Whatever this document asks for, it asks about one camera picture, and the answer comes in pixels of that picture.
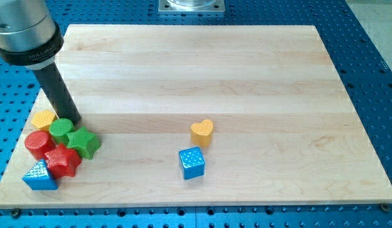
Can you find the green circle block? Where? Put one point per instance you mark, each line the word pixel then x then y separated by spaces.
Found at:
pixel 59 130

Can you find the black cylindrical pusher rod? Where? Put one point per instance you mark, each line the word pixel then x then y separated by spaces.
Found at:
pixel 55 89

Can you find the black board clamp screw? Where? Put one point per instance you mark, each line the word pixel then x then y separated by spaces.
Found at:
pixel 15 213
pixel 385 207

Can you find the light wooden board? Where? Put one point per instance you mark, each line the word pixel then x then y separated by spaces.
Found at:
pixel 285 129

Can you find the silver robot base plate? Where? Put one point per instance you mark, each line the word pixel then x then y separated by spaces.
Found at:
pixel 191 6

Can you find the black board clamp screw right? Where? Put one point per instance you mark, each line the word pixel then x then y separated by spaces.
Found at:
pixel 385 207

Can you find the blue triangle block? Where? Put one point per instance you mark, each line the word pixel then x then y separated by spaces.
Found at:
pixel 39 178

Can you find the red circle block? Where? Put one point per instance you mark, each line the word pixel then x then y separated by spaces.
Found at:
pixel 38 143

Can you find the blue cube block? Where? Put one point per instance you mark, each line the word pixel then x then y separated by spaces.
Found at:
pixel 192 163

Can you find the black board clamp screw left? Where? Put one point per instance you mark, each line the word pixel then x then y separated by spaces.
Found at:
pixel 15 213

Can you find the green star block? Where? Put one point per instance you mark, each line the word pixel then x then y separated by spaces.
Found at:
pixel 84 142

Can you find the yellow hexagon block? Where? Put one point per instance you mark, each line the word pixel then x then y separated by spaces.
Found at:
pixel 42 120

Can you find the yellow heart block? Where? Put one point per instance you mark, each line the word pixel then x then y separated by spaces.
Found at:
pixel 201 133

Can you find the red star block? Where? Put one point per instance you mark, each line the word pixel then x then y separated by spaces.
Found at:
pixel 62 161

